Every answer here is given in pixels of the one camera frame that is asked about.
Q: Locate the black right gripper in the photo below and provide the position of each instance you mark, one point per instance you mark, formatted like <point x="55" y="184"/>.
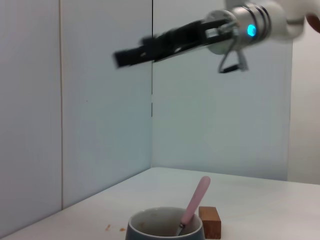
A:
<point x="185" y="37"/>

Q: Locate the grey ceramic mug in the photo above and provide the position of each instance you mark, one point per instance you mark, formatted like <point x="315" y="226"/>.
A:
<point x="140" y="231"/>

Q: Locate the light brown wooden block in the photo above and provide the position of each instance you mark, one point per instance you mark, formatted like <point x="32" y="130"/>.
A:
<point x="211" y="222"/>

